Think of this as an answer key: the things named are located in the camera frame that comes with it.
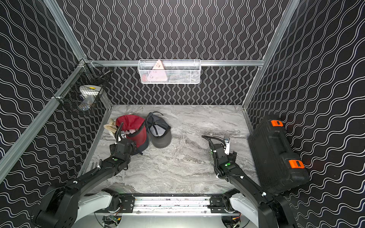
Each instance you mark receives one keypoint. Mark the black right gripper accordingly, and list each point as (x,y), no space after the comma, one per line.
(231,156)

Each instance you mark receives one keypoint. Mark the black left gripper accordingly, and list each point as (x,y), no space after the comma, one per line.
(125,143)

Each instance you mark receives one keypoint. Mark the navy blue baseball cap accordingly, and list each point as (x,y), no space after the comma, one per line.
(139,149)

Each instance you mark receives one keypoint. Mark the beige cap with black lettering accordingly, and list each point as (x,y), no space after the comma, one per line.
(111,127)

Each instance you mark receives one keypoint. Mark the red and black cap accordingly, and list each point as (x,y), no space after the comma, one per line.
(133,127)

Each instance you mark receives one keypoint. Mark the dark grey cap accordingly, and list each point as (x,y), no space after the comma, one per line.
(158,129)

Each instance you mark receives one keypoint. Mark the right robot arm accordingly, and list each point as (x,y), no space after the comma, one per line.
(262,208)

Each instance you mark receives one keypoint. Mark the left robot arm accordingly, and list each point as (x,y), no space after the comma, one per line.
(58,208)

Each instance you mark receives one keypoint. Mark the black plastic tool case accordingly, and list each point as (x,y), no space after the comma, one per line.
(278,168)

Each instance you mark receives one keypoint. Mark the white item in black basket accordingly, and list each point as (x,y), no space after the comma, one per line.
(89,94)

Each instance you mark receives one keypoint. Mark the pink triangular card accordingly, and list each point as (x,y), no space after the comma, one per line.
(158,73)

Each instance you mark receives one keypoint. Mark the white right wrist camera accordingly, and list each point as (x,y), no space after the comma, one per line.
(227,145)

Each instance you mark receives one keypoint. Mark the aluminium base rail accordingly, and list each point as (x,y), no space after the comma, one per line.
(189,205)

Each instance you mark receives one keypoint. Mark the black wire mesh basket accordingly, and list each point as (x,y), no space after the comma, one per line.
(86,73)

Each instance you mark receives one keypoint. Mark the white wire wall basket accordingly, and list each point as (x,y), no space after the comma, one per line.
(179,71)

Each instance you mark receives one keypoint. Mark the aluminium corner frame post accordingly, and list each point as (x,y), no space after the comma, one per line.
(65,28)

